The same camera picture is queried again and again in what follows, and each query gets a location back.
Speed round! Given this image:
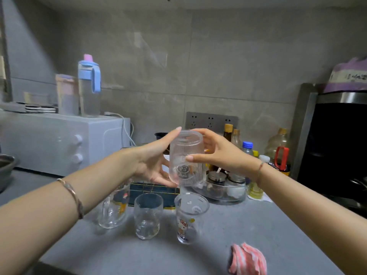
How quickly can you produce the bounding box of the grey wall socket panel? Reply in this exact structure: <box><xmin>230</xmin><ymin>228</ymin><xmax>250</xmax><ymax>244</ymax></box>
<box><xmin>185</xmin><ymin>112</ymin><xmax>239</xmax><ymax>132</ymax></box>

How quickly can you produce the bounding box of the penguin print glass mug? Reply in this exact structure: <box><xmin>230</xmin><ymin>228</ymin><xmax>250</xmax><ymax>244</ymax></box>
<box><xmin>97</xmin><ymin>180</ymin><xmax>132</xmax><ymax>230</ymax></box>

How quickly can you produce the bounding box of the pink striped cloth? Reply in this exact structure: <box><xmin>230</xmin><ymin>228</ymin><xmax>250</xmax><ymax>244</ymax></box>
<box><xmin>228</xmin><ymin>242</ymin><xmax>268</xmax><ymax>275</ymax></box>

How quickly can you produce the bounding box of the black plastic bowl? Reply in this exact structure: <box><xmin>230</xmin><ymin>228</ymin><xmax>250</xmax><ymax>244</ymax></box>
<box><xmin>154</xmin><ymin>132</ymin><xmax>170</xmax><ymax>155</ymax></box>

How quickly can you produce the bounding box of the white power cable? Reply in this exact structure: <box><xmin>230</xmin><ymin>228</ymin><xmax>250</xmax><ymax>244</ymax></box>
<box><xmin>104</xmin><ymin>111</ymin><xmax>137</xmax><ymax>147</ymax></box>

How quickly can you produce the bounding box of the person's left forearm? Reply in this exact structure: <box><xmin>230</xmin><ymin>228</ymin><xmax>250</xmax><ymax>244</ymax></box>
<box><xmin>0</xmin><ymin>146</ymin><xmax>138</xmax><ymax>275</ymax></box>

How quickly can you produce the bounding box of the person's left hand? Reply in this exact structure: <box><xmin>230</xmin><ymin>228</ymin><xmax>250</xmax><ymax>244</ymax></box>
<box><xmin>133</xmin><ymin>126</ymin><xmax>183</xmax><ymax>189</ymax></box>

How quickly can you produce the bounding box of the clear jug blue lid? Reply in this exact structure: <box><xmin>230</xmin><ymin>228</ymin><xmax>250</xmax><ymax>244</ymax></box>
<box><xmin>78</xmin><ymin>54</ymin><xmax>101</xmax><ymax>118</ymax></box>

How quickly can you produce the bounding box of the glass spice jar steel lid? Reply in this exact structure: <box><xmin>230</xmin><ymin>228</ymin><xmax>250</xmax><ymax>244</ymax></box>
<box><xmin>226</xmin><ymin>172</ymin><xmax>247</xmax><ymax>199</ymax></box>
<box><xmin>207</xmin><ymin>168</ymin><xmax>227</xmax><ymax>198</ymax></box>

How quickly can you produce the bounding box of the small ribbed clear glass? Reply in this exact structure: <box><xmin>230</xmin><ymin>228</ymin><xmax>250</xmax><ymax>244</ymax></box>
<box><xmin>168</xmin><ymin>130</ymin><xmax>206</xmax><ymax>187</ymax></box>

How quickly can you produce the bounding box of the stack of flat coasters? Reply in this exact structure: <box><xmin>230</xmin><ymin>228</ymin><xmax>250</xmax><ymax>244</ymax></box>
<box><xmin>0</xmin><ymin>101</ymin><xmax>58</xmax><ymax>113</ymax></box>

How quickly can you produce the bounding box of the yellow liquid bottle white cap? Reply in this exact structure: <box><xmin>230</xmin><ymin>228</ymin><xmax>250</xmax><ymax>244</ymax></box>
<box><xmin>248</xmin><ymin>155</ymin><xmax>271</xmax><ymax>200</ymax></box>

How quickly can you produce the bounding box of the white paper towel sheet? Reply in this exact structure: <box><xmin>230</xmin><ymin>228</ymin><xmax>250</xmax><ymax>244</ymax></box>
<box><xmin>248</xmin><ymin>193</ymin><xmax>273</xmax><ymax>203</ymax></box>

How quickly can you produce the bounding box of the clear bottle brown cap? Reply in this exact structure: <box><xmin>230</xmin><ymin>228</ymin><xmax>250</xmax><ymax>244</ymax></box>
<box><xmin>231</xmin><ymin>128</ymin><xmax>243</xmax><ymax>149</ymax></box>

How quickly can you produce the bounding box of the white microwave oven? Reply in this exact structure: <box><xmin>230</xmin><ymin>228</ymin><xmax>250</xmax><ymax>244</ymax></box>
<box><xmin>0</xmin><ymin>111</ymin><xmax>131</xmax><ymax>177</ymax></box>

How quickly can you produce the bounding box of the purple food packet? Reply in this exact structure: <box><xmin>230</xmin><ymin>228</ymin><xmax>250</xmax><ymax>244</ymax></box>
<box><xmin>324</xmin><ymin>57</ymin><xmax>367</xmax><ymax>94</ymax></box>

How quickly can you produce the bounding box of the person's right forearm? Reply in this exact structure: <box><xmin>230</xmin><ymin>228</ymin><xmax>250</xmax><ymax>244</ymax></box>
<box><xmin>255</xmin><ymin>163</ymin><xmax>367</xmax><ymax>275</ymax></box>

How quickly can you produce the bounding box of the clear container pink lid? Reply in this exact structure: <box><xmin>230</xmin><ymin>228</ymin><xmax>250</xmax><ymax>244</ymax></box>
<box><xmin>55</xmin><ymin>74</ymin><xmax>80</xmax><ymax>116</ymax></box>

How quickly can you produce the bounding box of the short textured glass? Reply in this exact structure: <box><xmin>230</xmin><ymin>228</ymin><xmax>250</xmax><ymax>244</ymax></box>
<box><xmin>134</xmin><ymin>193</ymin><xmax>164</xmax><ymax>240</ymax></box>

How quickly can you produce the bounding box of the large bottle red handle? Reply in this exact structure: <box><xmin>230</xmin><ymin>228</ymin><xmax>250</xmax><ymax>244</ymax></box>
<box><xmin>263</xmin><ymin>128</ymin><xmax>291</xmax><ymax>176</ymax></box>

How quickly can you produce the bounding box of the gold wire cup rack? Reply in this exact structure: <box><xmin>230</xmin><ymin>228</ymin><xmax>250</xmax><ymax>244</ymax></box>
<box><xmin>128</xmin><ymin>180</ymin><xmax>180</xmax><ymax>210</ymax></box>

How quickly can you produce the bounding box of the clear round condiment tray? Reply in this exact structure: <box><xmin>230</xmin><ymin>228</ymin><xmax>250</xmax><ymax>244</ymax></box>
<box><xmin>190</xmin><ymin>171</ymin><xmax>248</xmax><ymax>202</ymax></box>

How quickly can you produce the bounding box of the steel basin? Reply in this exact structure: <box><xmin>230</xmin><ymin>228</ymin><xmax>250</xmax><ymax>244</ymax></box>
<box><xmin>0</xmin><ymin>154</ymin><xmax>19</xmax><ymax>192</ymax></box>

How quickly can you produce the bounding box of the person's right hand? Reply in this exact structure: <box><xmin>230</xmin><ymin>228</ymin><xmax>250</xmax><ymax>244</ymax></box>
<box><xmin>185</xmin><ymin>128</ymin><xmax>264</xmax><ymax>180</ymax></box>

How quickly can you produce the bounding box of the cartoon cat print glass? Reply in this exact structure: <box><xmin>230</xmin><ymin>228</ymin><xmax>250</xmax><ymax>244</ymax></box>
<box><xmin>174</xmin><ymin>192</ymin><xmax>210</xmax><ymax>245</ymax></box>

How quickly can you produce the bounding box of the silver bracelet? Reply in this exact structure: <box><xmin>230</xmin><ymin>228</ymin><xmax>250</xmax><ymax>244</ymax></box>
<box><xmin>56</xmin><ymin>178</ymin><xmax>84</xmax><ymax>220</ymax></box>

